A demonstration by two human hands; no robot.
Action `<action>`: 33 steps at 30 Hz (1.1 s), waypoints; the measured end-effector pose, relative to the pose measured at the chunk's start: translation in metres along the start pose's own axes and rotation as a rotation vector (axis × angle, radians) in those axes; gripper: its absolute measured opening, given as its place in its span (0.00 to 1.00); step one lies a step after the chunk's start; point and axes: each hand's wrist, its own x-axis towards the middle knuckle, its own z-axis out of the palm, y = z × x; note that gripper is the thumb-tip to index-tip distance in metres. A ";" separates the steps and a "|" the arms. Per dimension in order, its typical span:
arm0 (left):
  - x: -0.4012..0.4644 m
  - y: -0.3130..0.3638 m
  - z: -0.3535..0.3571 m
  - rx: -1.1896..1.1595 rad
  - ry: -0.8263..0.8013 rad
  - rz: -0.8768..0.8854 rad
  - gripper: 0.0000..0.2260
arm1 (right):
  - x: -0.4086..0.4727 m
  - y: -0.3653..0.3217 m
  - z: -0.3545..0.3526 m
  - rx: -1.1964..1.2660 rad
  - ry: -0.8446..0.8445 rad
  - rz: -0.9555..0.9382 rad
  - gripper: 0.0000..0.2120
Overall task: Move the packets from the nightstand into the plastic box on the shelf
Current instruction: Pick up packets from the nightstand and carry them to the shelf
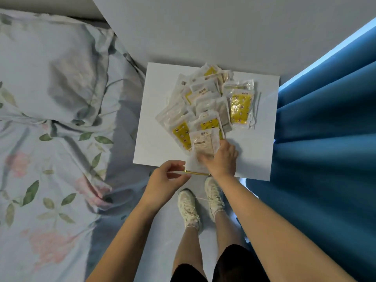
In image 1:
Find person's right hand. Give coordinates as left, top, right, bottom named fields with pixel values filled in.
left=196, top=140, right=239, bottom=182

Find person's left hand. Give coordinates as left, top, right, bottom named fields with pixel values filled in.
left=138, top=160, right=192, bottom=216

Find pile of yellow sachet packets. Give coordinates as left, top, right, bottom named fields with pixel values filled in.
left=155, top=63, right=260, bottom=153

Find person's left forearm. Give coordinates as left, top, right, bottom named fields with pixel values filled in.
left=87, top=202, right=156, bottom=282

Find person's right forearm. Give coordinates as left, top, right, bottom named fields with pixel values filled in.
left=216, top=173, right=358, bottom=282

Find person's left white shoe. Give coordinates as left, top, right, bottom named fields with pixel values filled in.
left=177, top=188, right=202, bottom=232

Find white bedside table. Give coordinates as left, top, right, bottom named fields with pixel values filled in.
left=133, top=62, right=280, bottom=182

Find person's left leg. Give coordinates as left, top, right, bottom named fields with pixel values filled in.
left=172, top=226, right=208, bottom=279

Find person's leg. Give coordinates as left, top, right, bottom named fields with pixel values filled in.
left=172, top=226, right=208, bottom=279
left=214, top=210, right=247, bottom=259

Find person's right leg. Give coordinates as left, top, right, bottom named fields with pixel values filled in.
left=214, top=210, right=247, bottom=259

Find blue curtain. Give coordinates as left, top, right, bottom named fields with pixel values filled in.
left=239, top=25, right=376, bottom=282

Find black shorts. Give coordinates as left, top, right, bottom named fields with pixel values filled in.
left=170, top=244, right=271, bottom=282

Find floral bed sheet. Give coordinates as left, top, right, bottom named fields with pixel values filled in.
left=0, top=94, right=153, bottom=282

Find floral pillow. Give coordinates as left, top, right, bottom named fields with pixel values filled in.
left=0, top=8, right=146, bottom=130

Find beige padded headboard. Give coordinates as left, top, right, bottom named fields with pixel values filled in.
left=0, top=0, right=103, bottom=20

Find gold drawer handle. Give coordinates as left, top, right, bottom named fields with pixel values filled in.
left=172, top=170, right=212, bottom=177

